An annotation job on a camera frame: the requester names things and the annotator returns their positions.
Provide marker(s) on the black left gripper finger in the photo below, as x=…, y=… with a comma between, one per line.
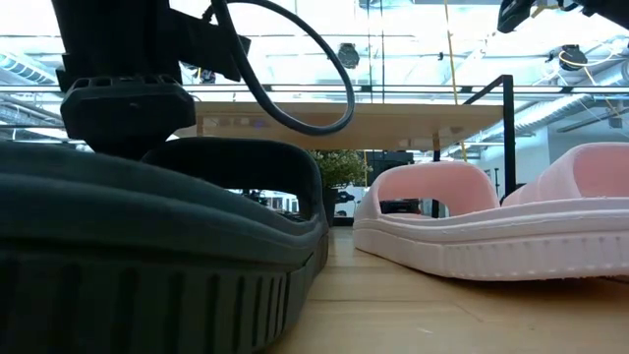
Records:
x=130, y=149

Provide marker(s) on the black rubber slide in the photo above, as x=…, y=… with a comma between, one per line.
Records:
x=147, y=275

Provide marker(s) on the yellow tape tag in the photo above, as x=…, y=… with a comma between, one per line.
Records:
x=543, y=8

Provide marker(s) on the round black ceiling device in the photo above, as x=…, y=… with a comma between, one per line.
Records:
x=572, y=56
x=207, y=76
x=348, y=55

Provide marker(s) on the black keyboard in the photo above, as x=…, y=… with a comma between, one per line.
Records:
x=393, y=167

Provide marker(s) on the small green potted plant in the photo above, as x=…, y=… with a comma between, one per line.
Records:
x=339, y=169

